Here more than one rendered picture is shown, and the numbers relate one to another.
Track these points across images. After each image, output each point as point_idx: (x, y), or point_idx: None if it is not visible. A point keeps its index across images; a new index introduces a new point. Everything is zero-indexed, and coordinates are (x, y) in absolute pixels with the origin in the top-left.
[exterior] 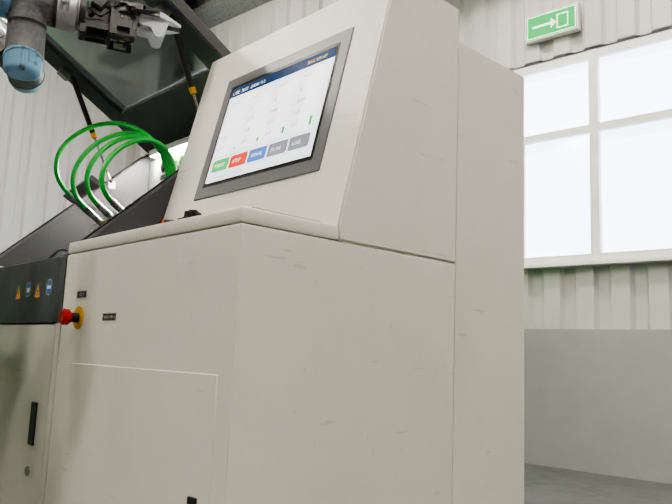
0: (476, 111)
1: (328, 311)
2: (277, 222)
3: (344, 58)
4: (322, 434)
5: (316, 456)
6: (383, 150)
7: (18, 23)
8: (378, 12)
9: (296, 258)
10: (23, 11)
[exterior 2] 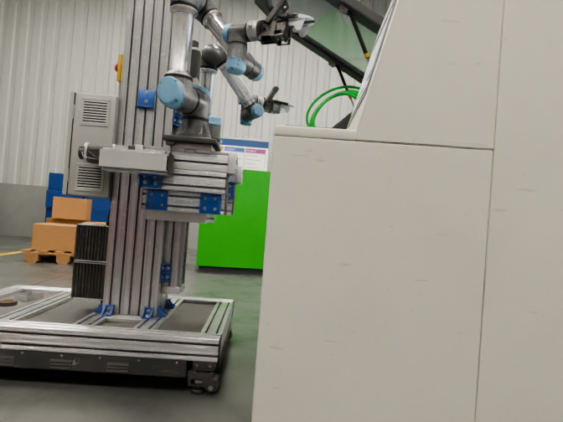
0: (530, 12)
1: (345, 190)
2: (302, 132)
3: (394, 5)
4: (338, 271)
5: (333, 285)
6: (405, 68)
7: (229, 45)
8: None
9: (317, 155)
10: (231, 38)
